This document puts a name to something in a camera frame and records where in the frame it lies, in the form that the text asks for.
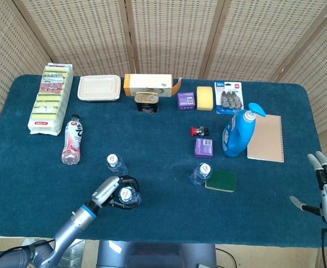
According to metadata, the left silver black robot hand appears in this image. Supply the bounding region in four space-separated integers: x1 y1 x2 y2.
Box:
92 175 140 210

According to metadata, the clear Ganten water bottle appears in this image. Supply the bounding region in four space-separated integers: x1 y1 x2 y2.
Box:
105 153 129 178
117 186 143 207
190 162 214 186

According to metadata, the pink white drink bottle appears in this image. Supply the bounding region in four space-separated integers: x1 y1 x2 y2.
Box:
61 113 85 165

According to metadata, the shiny metal table leg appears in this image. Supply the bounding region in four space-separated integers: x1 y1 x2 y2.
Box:
64 239 86 268

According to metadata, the blue fabric table cover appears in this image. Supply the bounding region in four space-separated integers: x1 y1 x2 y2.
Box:
0 74 327 248

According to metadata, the grey robot torso base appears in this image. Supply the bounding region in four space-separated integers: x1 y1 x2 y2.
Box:
96 239 219 268

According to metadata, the kraft spiral notebook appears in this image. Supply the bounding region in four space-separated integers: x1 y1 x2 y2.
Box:
247 113 285 164

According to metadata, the black luncheon meat can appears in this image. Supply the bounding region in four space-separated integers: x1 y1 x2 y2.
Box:
134 92 159 114

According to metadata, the beige lidded food container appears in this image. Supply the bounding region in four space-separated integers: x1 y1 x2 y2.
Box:
77 75 122 103

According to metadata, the red emergency stop button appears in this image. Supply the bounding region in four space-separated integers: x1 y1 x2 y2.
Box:
190 126 210 137

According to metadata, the yellow sponge multipack bag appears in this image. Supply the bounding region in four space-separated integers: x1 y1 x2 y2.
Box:
27 63 74 137

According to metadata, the purple wrapped box with barcode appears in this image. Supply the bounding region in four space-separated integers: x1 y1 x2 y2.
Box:
194 137 216 159

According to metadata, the green yellow scouring sponge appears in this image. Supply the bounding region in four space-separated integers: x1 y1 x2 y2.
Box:
204 170 237 193

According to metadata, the white orange carton box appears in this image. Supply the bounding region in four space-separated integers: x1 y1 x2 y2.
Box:
123 73 183 98

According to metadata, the blue detergent jug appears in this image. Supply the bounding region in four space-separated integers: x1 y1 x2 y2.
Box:
221 102 267 158

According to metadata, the purple cube box with icons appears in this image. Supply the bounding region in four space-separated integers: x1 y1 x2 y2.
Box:
177 92 196 111

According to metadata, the plain yellow sponge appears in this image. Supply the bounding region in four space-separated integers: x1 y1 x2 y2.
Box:
196 85 215 111

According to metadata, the woven bamboo folding screen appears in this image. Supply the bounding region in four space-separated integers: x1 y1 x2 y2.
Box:
0 0 327 241

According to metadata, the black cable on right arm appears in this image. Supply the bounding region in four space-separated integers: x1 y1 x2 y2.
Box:
316 228 327 268

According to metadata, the black floor cable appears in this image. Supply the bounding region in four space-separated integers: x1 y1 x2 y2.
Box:
215 247 247 268

